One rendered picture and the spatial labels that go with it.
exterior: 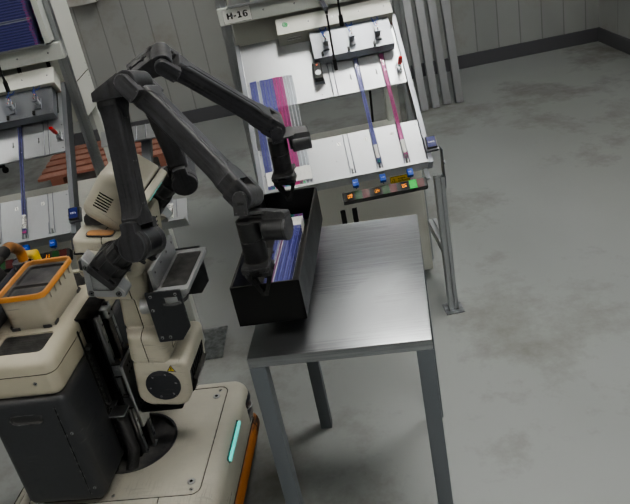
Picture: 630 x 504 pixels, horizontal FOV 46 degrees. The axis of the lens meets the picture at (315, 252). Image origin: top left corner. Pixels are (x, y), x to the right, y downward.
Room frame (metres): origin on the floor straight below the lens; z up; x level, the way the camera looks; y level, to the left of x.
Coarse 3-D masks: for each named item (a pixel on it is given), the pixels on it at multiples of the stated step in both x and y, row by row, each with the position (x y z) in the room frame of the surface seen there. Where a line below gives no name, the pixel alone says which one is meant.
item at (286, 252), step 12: (300, 216) 2.08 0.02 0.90; (300, 228) 2.00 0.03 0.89; (276, 240) 1.94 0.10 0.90; (288, 240) 1.93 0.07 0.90; (300, 240) 1.96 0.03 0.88; (276, 252) 1.87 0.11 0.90; (288, 252) 1.85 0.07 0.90; (276, 264) 1.79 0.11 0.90; (288, 264) 1.78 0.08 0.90; (276, 276) 1.72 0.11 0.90; (288, 276) 1.71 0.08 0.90
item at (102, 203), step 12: (108, 168) 1.85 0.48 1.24; (144, 168) 1.94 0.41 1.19; (156, 168) 1.97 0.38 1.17; (96, 180) 1.84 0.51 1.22; (108, 180) 1.82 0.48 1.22; (144, 180) 1.88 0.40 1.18; (156, 180) 1.91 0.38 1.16; (96, 192) 1.83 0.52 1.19; (108, 192) 1.82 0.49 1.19; (84, 204) 1.85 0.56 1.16; (96, 204) 1.83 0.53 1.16; (108, 204) 1.82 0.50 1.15; (96, 216) 1.83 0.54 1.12; (108, 216) 1.82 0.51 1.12; (120, 216) 1.82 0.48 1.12
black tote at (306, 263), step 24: (288, 192) 2.13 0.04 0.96; (312, 192) 2.12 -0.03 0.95; (312, 216) 1.94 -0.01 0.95; (312, 240) 1.86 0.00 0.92; (240, 264) 1.71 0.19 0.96; (312, 264) 1.78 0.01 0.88; (240, 288) 1.58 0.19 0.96; (264, 288) 1.57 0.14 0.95; (288, 288) 1.56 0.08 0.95; (240, 312) 1.59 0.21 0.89; (264, 312) 1.58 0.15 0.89; (288, 312) 1.57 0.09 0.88
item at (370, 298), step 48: (336, 240) 2.07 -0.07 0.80; (384, 240) 2.00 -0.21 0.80; (336, 288) 1.77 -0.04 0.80; (384, 288) 1.72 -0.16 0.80; (288, 336) 1.58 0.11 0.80; (336, 336) 1.54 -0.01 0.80; (384, 336) 1.50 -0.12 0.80; (432, 336) 2.10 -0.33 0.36; (432, 384) 1.45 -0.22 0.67; (432, 432) 1.45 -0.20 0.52; (288, 480) 1.52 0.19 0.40
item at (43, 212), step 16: (64, 192) 2.92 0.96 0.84; (0, 208) 2.91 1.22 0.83; (16, 208) 2.90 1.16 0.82; (32, 208) 2.89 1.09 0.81; (48, 208) 2.88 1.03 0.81; (64, 208) 2.87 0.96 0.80; (0, 224) 2.86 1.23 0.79; (16, 224) 2.85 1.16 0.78; (32, 224) 2.84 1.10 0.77; (48, 224) 2.82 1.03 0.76; (64, 224) 2.82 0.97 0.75; (0, 240) 2.81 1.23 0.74; (16, 240) 2.80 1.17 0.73
